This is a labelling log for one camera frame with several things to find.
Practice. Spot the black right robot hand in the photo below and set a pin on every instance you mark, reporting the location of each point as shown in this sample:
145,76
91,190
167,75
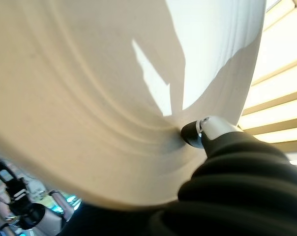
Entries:
237,196

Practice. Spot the cream plate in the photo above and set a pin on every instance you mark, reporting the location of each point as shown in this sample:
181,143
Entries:
89,98

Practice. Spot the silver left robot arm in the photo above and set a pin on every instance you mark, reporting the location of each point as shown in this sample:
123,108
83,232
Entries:
35,216

